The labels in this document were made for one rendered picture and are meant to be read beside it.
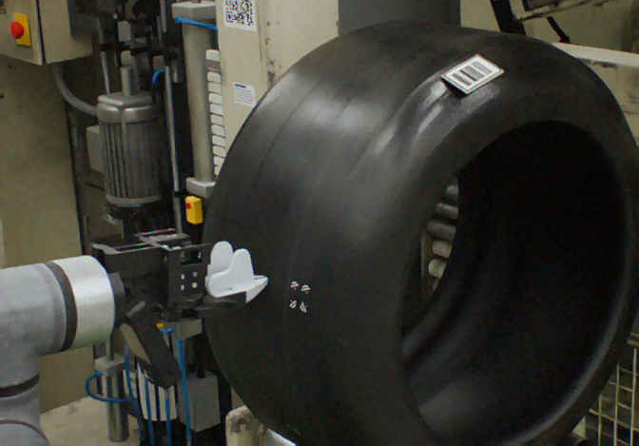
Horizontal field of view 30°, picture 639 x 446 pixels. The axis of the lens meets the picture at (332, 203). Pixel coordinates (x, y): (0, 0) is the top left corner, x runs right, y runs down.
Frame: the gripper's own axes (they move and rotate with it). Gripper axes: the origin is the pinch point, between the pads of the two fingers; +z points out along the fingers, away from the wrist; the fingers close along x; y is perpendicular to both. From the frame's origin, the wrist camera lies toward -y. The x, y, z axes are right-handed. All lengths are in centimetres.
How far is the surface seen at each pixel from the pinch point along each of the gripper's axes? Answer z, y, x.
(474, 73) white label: 21.1, 24.6, -10.9
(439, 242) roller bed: 65, -12, 35
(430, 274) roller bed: 65, -19, 37
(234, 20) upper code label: 19.2, 26.3, 32.9
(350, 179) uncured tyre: 6.1, 13.5, -8.0
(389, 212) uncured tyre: 8.4, 10.4, -12.1
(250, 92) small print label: 20.3, 16.6, 30.1
